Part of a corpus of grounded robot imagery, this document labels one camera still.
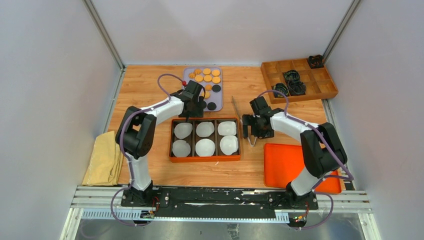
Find round yellow biscuit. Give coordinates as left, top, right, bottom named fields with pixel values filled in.
left=194, top=74, right=204, bottom=83
left=202, top=91, right=210, bottom=99
left=212, top=76, right=221, bottom=84
left=202, top=68, right=211, bottom=75
left=203, top=74, right=214, bottom=83
left=211, top=69, right=221, bottom=77

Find metal tongs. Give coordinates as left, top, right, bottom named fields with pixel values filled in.
left=231, top=95, right=257, bottom=147

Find lavender cookie tray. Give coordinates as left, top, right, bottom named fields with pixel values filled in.
left=182, top=66, right=224, bottom=112

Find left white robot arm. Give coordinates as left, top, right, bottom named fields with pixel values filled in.
left=115, top=81, right=206, bottom=207

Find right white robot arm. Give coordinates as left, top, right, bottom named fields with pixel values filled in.
left=242, top=96, right=348, bottom=209

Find orange compartment box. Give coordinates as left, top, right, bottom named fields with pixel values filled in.
left=168, top=117, right=242, bottom=163

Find orange box lid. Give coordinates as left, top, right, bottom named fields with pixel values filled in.
left=263, top=143, right=342, bottom=195

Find black rolled fabric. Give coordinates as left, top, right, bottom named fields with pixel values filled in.
left=282, top=69, right=300, bottom=83
left=287, top=80, right=307, bottom=96
left=307, top=54, right=325, bottom=69
left=272, top=82, right=290, bottom=98

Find wooden divided organizer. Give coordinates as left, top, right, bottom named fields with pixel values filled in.
left=260, top=58, right=339, bottom=102

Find tan folded cloth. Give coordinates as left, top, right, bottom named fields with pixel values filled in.
left=82, top=131, right=124, bottom=186

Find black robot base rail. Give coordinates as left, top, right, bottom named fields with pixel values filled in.
left=120, top=186, right=319, bottom=220

